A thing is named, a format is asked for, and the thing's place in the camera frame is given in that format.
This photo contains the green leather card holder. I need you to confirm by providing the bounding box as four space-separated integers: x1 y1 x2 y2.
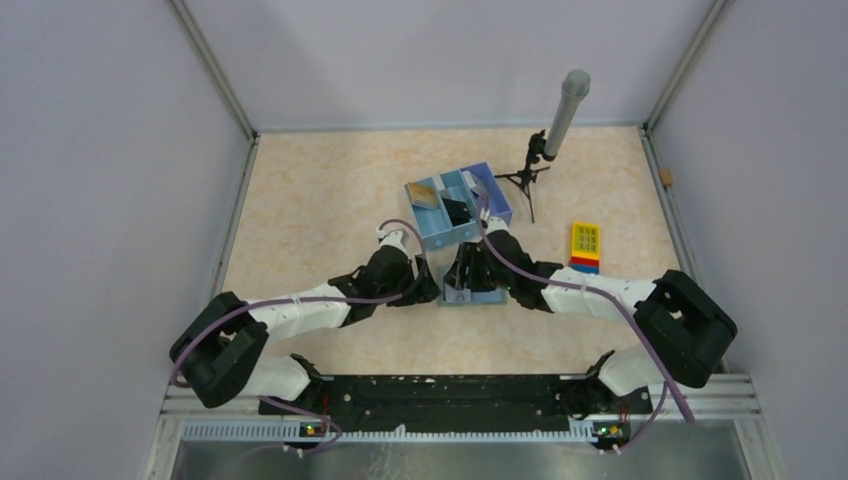
437 266 508 307

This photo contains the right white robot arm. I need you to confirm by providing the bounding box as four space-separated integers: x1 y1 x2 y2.
444 217 738 412

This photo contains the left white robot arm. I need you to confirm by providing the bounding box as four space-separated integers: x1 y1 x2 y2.
169 219 440 414

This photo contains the light blue card tray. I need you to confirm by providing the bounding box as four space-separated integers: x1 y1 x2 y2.
408 178 454 251

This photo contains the middle blue card tray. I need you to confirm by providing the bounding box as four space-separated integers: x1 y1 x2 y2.
434 170 480 244

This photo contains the purple card tray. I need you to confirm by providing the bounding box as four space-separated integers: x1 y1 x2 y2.
460 162 513 225

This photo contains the coloured toy brick block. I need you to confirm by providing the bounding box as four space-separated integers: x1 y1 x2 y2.
569 222 601 274

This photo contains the grey cylinder on tripod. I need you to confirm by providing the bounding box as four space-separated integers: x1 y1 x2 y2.
542 69 591 161

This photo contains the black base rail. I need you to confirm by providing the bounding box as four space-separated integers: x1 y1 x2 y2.
291 374 653 433

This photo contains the small brown wall piece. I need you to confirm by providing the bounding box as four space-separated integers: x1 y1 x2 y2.
657 168 674 188

